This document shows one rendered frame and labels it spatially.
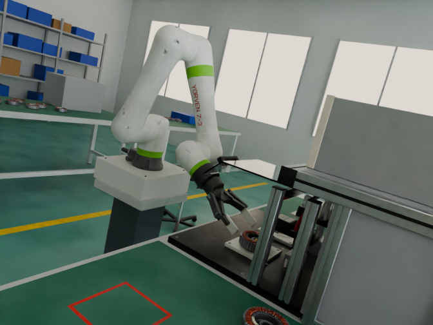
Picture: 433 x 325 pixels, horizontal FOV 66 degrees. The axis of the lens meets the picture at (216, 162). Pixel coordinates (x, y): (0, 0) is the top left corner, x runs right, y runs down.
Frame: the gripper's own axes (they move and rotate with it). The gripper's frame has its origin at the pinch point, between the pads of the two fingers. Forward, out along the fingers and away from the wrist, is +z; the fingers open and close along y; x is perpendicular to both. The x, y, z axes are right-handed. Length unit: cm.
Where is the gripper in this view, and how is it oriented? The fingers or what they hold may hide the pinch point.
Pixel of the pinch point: (243, 226)
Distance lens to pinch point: 119.6
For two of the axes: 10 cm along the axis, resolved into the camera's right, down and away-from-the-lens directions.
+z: 5.8, 7.3, -3.5
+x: 6.0, -6.8, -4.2
